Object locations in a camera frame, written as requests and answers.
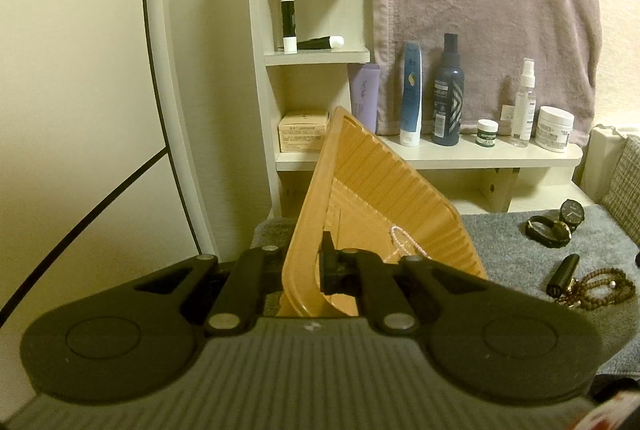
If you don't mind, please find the brown wooden bead necklace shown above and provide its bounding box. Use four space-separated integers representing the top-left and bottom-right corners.
554 266 637 312

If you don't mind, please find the white pearl necklace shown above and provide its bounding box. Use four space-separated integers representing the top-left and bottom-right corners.
389 225 433 261

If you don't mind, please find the black cylindrical case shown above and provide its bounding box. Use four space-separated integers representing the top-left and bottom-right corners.
546 254 580 299

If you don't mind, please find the small gold chain jewelry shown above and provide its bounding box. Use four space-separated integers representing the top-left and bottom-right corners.
555 294 582 309

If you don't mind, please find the orange plastic tray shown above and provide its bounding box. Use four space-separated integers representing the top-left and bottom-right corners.
279 107 486 317

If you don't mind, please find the grey fluffy mat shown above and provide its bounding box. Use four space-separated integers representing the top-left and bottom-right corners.
249 202 640 378

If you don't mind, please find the grey plaid pillow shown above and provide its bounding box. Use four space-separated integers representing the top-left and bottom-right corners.
601 135 640 245

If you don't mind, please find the large white cream jar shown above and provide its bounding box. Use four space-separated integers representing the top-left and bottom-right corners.
535 105 575 153

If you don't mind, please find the small cardboard box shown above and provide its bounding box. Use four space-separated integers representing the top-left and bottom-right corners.
278 110 330 153

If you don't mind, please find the clear spray bottle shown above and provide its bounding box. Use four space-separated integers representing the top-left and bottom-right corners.
510 57 537 147

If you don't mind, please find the small green white jar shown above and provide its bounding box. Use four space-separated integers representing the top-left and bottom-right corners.
475 119 499 147

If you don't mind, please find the white blue cream tube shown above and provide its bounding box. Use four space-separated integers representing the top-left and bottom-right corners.
399 42 423 147

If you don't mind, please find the lilac cosmetic tube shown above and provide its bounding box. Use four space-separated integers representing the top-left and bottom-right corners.
347 64 381 133

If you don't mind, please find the dark blue spray bottle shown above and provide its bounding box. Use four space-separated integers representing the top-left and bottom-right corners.
432 32 464 146

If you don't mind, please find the lying black white tube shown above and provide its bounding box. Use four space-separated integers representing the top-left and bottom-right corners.
297 34 345 51

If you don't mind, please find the upright black white tube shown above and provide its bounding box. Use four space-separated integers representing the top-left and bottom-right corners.
280 0 297 54

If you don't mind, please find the mauve hanging towel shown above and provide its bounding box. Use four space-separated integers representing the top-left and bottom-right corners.
372 0 602 145

